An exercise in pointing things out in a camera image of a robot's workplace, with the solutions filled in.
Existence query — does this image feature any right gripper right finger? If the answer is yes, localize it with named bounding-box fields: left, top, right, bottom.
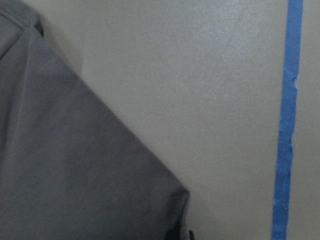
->
left=189, top=230, right=195, bottom=240

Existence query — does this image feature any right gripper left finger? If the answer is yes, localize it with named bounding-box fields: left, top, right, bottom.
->
left=166, top=228, right=179, bottom=240

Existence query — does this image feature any dark brown t-shirt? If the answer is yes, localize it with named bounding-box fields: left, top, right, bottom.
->
left=0, top=0, right=190, bottom=240

